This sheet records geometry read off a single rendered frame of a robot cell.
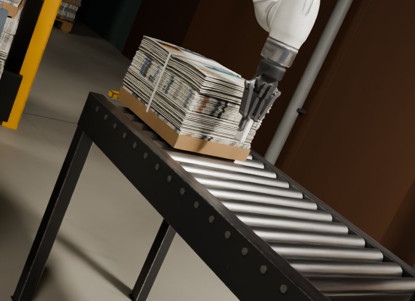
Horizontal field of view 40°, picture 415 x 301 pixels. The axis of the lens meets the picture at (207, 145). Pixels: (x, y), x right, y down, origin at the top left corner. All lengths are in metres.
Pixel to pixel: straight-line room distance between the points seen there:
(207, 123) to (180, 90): 0.12
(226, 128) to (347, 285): 0.63
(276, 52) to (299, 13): 0.11
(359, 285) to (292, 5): 0.71
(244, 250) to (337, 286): 0.21
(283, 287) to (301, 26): 0.70
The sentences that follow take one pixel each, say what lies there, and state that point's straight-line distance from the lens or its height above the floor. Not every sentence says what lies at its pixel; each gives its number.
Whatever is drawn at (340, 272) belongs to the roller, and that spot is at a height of 0.79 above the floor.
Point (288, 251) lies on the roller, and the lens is 1.32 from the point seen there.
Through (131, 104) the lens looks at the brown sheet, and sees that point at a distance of 1.84.
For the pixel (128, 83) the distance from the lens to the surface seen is 1.87.
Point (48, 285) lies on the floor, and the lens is 2.34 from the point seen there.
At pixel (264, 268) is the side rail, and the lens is 1.21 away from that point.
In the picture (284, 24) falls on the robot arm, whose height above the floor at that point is 1.24.
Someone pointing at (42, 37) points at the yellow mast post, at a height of 0.60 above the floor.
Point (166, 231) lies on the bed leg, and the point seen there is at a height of 0.34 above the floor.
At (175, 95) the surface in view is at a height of 0.93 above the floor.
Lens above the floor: 1.24
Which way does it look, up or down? 14 degrees down
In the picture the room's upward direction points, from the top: 24 degrees clockwise
